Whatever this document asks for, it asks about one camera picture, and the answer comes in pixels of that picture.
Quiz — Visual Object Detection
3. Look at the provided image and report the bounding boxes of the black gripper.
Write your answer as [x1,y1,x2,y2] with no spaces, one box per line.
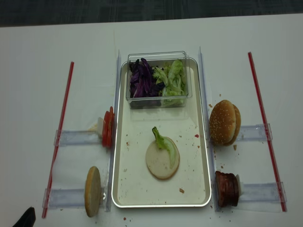
[13,207,36,227]

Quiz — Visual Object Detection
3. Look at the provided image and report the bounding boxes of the red tomato slice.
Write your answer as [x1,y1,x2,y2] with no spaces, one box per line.
[107,106,115,148]
[102,111,110,147]

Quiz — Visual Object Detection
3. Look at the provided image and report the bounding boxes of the white plastic tomato pusher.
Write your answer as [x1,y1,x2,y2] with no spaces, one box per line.
[96,117,104,139]

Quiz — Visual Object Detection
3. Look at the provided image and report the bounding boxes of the lettuce leaf on bun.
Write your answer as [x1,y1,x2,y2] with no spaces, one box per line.
[152,127,177,168]

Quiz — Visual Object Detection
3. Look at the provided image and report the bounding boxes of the green lettuce pile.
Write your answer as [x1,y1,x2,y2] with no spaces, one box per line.
[152,60,186,97]

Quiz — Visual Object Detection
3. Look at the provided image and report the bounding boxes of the brown meat patties stack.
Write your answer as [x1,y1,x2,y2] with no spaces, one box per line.
[215,171,240,208]

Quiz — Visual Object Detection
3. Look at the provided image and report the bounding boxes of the left red strip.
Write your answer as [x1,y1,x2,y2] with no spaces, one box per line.
[42,61,74,219]

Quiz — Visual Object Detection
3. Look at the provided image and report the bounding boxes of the red strip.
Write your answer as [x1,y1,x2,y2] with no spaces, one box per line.
[248,52,287,212]
[42,61,74,219]

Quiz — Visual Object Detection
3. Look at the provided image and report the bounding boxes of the upright bun slice left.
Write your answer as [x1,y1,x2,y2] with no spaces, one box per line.
[84,166,101,218]

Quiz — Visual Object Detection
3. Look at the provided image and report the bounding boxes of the bottom bun slice on tray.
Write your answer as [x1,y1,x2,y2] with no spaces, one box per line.
[145,137,180,180]

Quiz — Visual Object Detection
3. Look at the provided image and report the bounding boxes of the white metal tray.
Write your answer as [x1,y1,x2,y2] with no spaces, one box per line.
[112,58,212,208]

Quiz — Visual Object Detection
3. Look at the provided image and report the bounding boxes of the purple cabbage leaves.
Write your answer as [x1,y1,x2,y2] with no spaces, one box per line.
[129,58,164,98]

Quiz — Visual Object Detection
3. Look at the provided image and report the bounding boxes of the clear plastic salad box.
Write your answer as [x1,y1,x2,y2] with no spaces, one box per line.
[126,51,191,109]

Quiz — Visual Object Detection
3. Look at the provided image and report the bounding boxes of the white plastic patty pusher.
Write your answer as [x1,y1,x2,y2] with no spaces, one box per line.
[235,175,243,198]

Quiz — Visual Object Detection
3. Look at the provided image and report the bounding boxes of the sesame bun top front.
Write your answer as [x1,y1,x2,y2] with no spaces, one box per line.
[209,100,236,145]

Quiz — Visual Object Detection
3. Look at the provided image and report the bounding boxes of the sesame bun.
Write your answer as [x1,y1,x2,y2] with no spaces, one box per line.
[209,100,236,145]
[224,105,241,146]

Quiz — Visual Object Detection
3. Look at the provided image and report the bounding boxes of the sesame bun top rear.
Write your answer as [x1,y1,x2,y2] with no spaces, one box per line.
[224,105,241,146]

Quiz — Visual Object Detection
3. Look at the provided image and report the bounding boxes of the right red strip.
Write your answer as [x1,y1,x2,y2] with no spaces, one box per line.
[248,52,287,212]

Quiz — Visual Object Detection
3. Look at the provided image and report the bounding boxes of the clear bun slice holder rail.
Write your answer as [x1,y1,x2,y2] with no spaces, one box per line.
[42,188,107,210]

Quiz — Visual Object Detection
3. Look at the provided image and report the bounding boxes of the clear tomato holder rail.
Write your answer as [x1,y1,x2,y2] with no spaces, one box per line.
[54,130,102,147]

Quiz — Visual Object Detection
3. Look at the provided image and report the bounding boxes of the left long clear rail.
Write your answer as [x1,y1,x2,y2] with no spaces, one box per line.
[104,50,121,212]

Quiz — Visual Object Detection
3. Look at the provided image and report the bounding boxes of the long clear rail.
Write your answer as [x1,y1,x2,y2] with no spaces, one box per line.
[104,50,121,212]
[198,47,221,212]

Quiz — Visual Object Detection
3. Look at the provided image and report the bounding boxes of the right long clear rail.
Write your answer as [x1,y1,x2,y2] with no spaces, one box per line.
[198,47,221,212]

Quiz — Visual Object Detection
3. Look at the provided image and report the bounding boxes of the clear patty holder rail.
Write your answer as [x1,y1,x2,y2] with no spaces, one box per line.
[239,182,287,202]

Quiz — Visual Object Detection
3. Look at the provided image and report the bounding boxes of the clear sesame bun holder rail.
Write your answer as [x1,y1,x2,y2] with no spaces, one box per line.
[236,123,273,141]

